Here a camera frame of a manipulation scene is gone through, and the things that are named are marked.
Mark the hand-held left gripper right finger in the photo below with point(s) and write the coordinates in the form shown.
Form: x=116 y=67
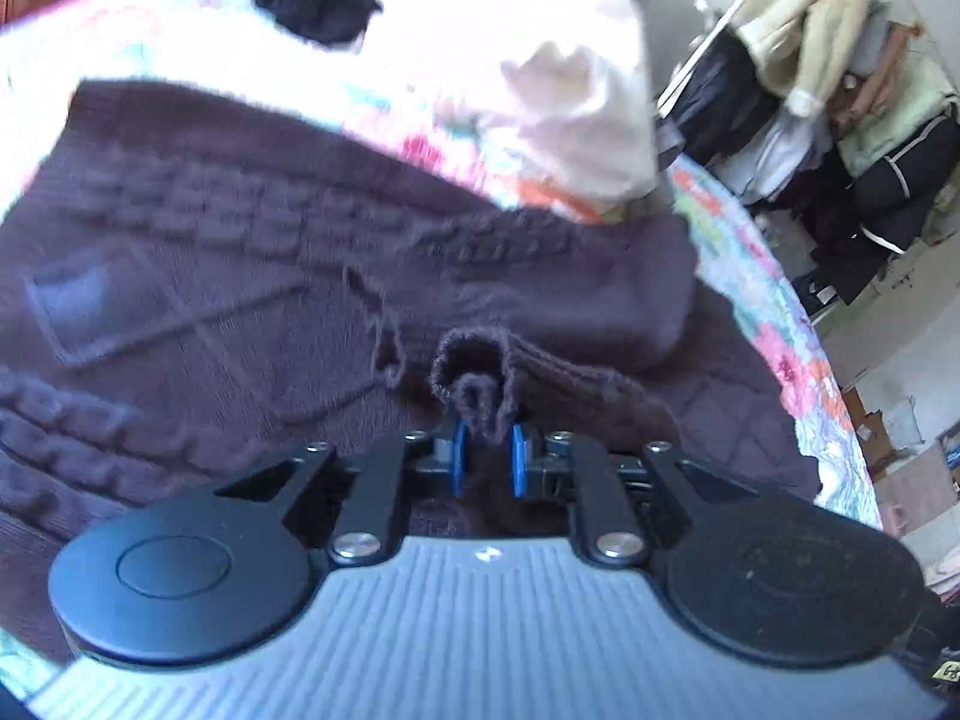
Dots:
x=519 y=465

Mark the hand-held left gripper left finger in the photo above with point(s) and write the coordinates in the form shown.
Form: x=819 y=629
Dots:
x=459 y=454

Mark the dark purple knit sweater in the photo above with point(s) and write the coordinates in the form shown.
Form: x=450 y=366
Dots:
x=225 y=277

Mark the white clothes rack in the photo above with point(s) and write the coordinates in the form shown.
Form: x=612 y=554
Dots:
x=720 y=22

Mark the floral quilt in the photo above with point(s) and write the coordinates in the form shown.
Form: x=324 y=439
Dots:
x=787 y=360

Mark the cardboard box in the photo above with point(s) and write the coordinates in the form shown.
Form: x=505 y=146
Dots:
x=885 y=435

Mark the white garment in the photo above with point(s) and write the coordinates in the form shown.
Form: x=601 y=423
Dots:
x=540 y=90

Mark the black hanging garment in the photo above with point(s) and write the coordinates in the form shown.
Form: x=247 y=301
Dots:
x=720 y=105

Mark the black jacket with white piping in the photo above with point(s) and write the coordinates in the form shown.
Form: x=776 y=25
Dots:
x=885 y=217

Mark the light green garment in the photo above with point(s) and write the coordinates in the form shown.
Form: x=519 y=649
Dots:
x=900 y=120

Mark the cream fleece jacket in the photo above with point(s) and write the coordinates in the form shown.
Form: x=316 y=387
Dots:
x=810 y=7

